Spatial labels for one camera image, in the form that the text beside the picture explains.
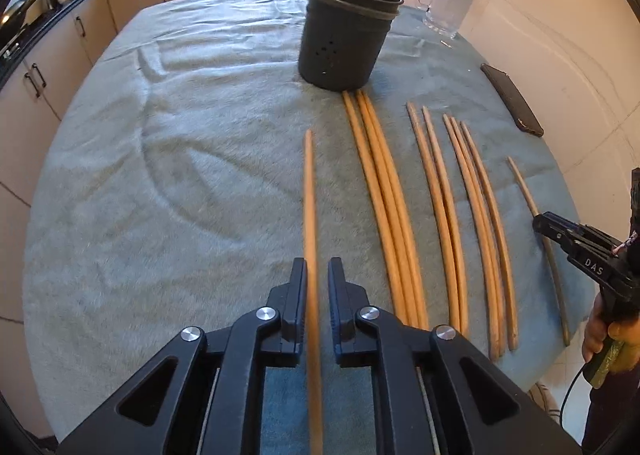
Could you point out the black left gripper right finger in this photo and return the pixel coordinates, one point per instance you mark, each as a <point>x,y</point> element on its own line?
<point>355,339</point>

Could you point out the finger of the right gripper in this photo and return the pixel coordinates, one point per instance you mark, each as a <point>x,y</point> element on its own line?
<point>559,229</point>

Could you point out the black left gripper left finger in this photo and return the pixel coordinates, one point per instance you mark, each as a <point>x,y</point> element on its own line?
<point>283,342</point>

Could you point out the dark wooden chopstick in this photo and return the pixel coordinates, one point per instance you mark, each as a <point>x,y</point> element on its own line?
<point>548,251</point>

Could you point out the black perforated utensil holder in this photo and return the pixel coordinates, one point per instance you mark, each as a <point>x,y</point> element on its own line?
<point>342,40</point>

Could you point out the beige kitchen base cabinets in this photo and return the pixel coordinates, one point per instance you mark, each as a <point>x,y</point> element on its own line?
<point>65,35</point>

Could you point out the person's right hand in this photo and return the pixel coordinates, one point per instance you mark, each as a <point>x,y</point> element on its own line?
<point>597,331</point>

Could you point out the black smartphone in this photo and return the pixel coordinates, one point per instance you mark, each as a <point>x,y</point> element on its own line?
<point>521,113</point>

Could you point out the teal towel table cover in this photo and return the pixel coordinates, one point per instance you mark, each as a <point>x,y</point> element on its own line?
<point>416,66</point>

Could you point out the black wok on stove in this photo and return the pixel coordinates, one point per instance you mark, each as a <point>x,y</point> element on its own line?
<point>13,20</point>

